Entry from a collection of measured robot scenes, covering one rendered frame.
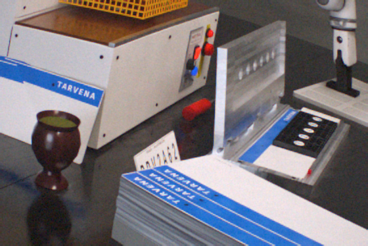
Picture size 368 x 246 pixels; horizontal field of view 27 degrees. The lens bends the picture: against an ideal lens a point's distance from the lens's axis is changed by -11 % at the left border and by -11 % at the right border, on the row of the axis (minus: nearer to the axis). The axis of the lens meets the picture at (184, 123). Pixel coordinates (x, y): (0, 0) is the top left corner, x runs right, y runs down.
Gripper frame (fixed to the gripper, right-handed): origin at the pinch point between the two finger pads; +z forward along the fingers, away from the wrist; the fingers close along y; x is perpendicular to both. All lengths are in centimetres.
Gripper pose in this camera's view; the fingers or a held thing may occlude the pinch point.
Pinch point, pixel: (344, 82)
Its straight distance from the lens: 217.7
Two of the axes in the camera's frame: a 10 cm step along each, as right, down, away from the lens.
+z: 0.0, 9.7, 2.3
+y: 4.9, -2.0, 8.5
